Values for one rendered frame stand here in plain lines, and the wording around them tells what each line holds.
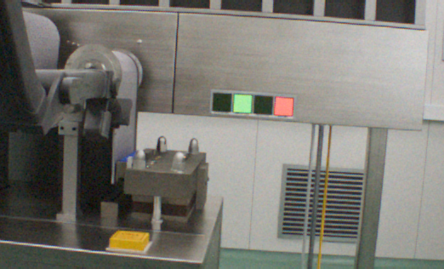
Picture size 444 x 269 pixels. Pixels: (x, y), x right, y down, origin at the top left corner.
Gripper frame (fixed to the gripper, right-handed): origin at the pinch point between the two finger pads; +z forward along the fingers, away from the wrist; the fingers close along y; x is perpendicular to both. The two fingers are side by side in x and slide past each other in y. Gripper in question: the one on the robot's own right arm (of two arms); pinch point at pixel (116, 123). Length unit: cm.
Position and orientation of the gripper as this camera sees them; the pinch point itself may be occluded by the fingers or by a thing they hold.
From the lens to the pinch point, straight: 152.3
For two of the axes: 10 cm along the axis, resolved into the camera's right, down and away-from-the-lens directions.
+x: 0.9, -9.4, 3.4
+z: 0.3, 3.5, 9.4
